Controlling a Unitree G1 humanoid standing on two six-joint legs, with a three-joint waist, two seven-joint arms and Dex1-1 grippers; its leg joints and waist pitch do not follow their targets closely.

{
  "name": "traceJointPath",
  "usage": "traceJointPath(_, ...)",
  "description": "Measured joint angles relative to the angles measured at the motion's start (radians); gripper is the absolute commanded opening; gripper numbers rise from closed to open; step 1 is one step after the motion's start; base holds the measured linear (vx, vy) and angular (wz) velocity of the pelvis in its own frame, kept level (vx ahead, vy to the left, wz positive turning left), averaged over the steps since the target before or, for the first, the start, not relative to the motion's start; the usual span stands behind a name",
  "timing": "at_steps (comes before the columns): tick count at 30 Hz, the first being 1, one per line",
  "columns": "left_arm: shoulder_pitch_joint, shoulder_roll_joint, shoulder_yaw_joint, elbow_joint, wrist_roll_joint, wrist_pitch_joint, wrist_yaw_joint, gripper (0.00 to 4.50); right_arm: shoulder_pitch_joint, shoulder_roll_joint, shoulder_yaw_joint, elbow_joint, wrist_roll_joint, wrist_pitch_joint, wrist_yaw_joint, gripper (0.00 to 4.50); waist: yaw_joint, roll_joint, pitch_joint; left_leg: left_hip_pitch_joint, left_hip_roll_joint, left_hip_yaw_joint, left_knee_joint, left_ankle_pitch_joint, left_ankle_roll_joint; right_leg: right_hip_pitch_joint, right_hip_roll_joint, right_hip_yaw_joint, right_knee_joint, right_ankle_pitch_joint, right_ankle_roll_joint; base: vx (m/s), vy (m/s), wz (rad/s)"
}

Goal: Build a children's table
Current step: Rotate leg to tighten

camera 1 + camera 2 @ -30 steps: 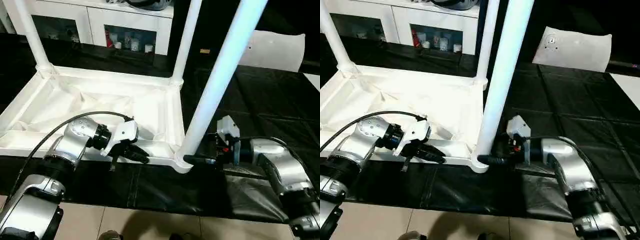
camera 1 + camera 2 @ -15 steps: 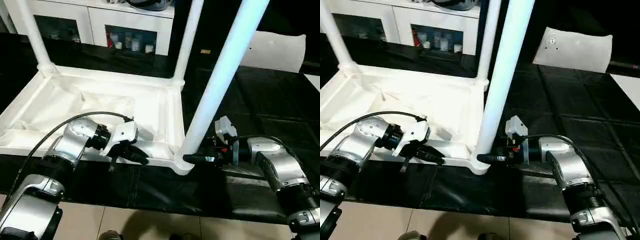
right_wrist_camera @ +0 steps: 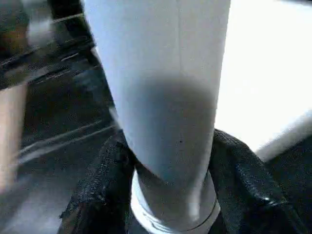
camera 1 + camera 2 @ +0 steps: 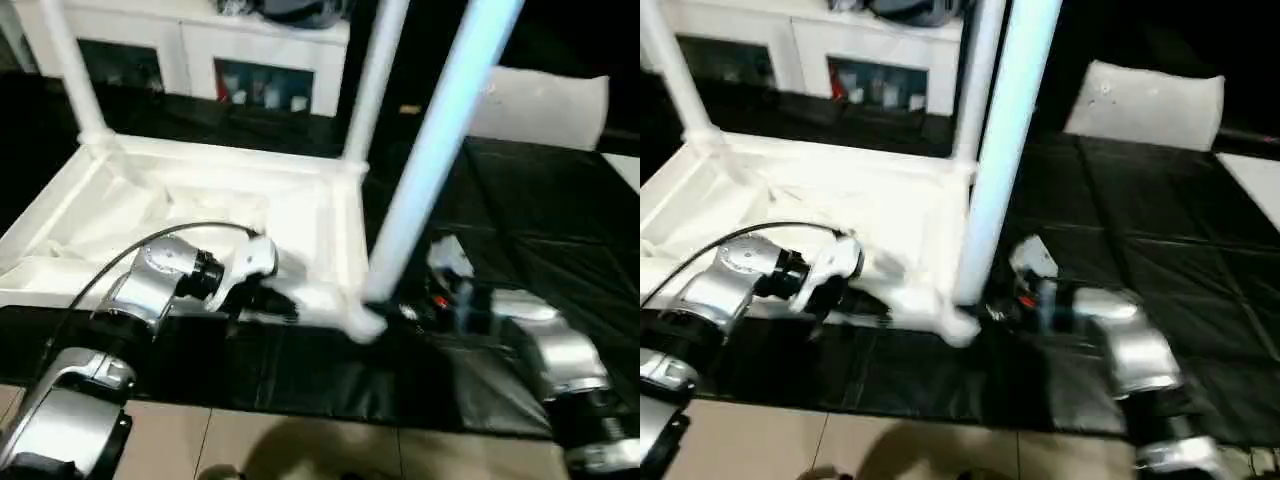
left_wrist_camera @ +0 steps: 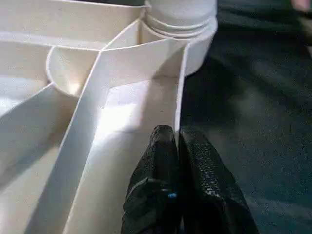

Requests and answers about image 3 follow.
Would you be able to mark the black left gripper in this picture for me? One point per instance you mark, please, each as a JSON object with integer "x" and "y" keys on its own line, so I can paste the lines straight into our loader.
{"x": 48, "y": 39}

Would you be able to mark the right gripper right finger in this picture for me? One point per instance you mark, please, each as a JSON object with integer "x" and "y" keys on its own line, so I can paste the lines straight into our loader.
{"x": 253, "y": 195}

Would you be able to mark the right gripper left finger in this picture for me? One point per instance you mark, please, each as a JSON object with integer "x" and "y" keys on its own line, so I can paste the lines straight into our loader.
{"x": 97, "y": 195}

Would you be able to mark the white plastic table leg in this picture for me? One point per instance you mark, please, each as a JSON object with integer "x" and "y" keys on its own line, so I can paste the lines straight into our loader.
{"x": 161, "y": 97}

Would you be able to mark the white plastic table top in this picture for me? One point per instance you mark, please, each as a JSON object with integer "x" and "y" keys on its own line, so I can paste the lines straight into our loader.
{"x": 273, "y": 63}

